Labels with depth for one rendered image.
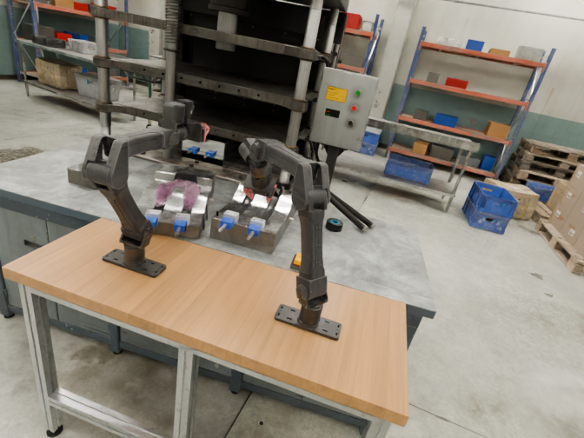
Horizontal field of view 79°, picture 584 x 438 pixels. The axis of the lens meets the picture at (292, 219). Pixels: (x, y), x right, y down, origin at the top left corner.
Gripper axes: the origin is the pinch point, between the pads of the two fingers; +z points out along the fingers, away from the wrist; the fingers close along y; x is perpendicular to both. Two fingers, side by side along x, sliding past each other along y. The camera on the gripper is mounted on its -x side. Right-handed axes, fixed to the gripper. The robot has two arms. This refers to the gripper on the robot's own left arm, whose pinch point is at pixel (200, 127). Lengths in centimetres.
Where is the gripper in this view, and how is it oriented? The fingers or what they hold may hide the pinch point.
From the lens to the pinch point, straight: 143.0
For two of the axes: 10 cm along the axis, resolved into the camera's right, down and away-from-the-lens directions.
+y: -9.5, -2.7, 1.7
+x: -1.9, 9.0, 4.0
